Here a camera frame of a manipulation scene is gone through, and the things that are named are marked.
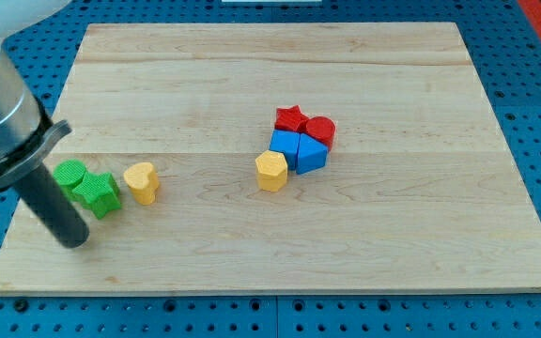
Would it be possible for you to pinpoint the black grey clamp flange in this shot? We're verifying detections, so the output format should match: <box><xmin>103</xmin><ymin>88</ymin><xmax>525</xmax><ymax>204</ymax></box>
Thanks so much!
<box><xmin>0</xmin><ymin>100</ymin><xmax>72</xmax><ymax>192</ymax></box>

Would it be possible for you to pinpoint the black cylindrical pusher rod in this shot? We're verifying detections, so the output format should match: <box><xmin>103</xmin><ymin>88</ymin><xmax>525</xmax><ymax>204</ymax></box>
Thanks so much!
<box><xmin>13</xmin><ymin>164</ymin><xmax>89</xmax><ymax>248</ymax></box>

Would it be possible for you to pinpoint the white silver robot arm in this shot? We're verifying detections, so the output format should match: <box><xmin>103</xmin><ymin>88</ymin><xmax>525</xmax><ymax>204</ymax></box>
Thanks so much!
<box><xmin>0</xmin><ymin>0</ymin><xmax>89</xmax><ymax>248</ymax></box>

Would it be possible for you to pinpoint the yellow heart block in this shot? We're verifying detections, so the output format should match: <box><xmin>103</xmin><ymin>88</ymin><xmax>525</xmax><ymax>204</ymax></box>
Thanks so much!
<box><xmin>123</xmin><ymin>162</ymin><xmax>160</xmax><ymax>206</ymax></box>

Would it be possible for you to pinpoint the yellow hexagon block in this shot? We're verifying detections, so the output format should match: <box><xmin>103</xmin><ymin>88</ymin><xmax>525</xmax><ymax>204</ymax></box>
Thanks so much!
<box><xmin>255</xmin><ymin>150</ymin><xmax>288</xmax><ymax>192</ymax></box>

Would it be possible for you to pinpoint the green cylinder block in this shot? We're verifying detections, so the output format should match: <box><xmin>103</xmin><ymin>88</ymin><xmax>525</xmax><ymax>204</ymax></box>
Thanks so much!
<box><xmin>54</xmin><ymin>160</ymin><xmax>86</xmax><ymax>201</ymax></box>

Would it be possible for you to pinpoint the green star block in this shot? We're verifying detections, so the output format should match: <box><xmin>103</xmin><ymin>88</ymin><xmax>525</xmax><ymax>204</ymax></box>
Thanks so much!
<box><xmin>71</xmin><ymin>172</ymin><xmax>122</xmax><ymax>220</ymax></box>

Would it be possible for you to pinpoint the light wooden board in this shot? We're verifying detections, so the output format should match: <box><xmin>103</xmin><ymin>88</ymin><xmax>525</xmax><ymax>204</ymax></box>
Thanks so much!
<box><xmin>0</xmin><ymin>22</ymin><xmax>541</xmax><ymax>297</ymax></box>

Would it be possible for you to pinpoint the blue cube block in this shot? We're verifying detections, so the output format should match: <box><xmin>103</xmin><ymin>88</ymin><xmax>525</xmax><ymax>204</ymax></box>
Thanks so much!
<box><xmin>269</xmin><ymin>130</ymin><xmax>301</xmax><ymax>171</ymax></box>

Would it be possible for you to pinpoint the red star block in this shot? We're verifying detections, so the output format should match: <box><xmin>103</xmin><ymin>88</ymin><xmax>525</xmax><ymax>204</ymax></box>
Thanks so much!
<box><xmin>274</xmin><ymin>105</ymin><xmax>309</xmax><ymax>132</ymax></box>

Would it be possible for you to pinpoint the blue triangle block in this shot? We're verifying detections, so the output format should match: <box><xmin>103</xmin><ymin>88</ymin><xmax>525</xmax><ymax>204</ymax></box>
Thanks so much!
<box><xmin>296</xmin><ymin>133</ymin><xmax>329</xmax><ymax>175</ymax></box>

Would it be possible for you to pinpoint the red cylinder block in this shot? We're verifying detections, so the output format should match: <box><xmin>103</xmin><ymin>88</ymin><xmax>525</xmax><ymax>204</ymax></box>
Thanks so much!
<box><xmin>304</xmin><ymin>116</ymin><xmax>336</xmax><ymax>150</ymax></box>

